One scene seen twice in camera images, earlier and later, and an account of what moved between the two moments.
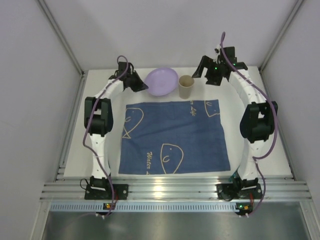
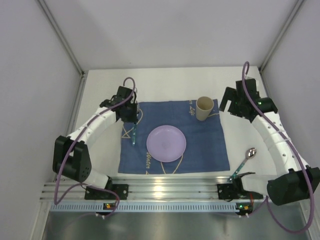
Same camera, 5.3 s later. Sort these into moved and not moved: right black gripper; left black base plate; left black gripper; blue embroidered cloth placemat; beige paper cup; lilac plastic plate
Moved: left black gripper; beige paper cup; right black gripper; lilac plastic plate
Not moved: left black base plate; blue embroidered cloth placemat
